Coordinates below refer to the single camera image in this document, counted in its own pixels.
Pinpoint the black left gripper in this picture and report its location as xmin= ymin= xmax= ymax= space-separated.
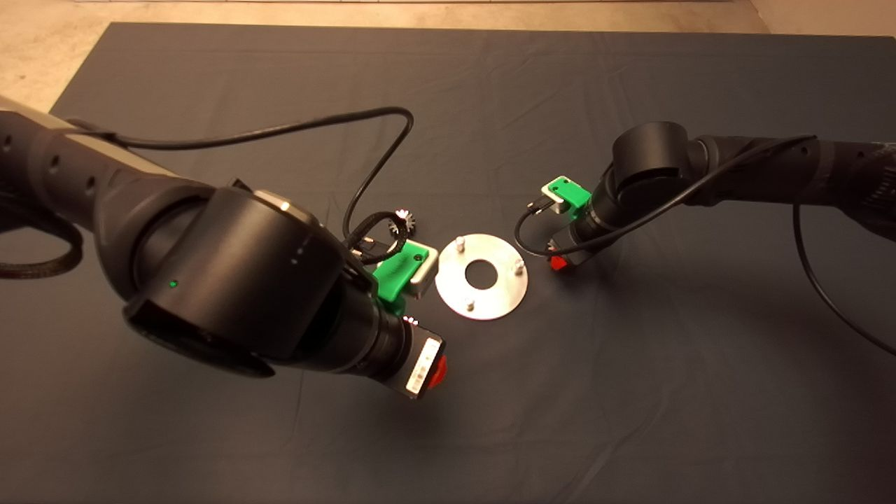
xmin=381 ymin=323 xmax=449 ymax=401

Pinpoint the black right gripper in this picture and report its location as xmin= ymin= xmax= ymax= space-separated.
xmin=548 ymin=221 xmax=597 ymax=274

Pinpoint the round metal carrier plate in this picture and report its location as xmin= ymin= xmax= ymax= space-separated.
xmin=435 ymin=233 xmax=530 ymax=322

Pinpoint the dark grey table cloth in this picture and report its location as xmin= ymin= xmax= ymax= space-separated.
xmin=0 ymin=21 xmax=896 ymax=504

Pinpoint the green right camera mount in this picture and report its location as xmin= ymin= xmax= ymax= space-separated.
xmin=542 ymin=176 xmax=592 ymax=219

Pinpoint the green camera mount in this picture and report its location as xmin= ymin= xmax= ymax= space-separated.
xmin=372 ymin=246 xmax=429 ymax=317
xmin=542 ymin=176 xmax=592 ymax=219

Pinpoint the silver left camera box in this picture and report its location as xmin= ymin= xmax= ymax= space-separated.
xmin=408 ymin=240 xmax=440 ymax=300

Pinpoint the green left camera mount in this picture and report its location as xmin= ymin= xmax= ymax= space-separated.
xmin=372 ymin=246 xmax=429 ymax=317

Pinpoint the black right camera cable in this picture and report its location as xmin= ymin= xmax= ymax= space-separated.
xmin=514 ymin=134 xmax=896 ymax=356

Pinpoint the black camera cable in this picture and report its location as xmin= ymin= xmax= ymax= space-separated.
xmin=514 ymin=134 xmax=896 ymax=356
xmin=66 ymin=106 xmax=415 ymax=268

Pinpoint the black left camera cable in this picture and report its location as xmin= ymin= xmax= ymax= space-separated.
xmin=66 ymin=106 xmax=415 ymax=268

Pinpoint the black braided cable sleeve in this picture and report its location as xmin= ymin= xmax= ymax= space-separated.
xmin=0 ymin=210 xmax=85 ymax=281

